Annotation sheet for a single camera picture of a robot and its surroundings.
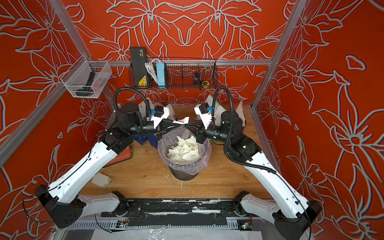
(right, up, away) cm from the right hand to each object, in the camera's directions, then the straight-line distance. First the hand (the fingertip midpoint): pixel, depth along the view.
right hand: (183, 125), depth 58 cm
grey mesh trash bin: (-3, -30, +25) cm, 39 cm away
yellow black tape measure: (+13, +26, +36) cm, 46 cm away
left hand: (-2, +1, +1) cm, 3 cm away
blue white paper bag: (+32, +8, +28) cm, 43 cm away
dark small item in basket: (+7, +29, +35) cm, 45 cm away
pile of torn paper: (0, -14, +19) cm, 23 cm away
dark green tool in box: (-55, +19, +23) cm, 62 cm away
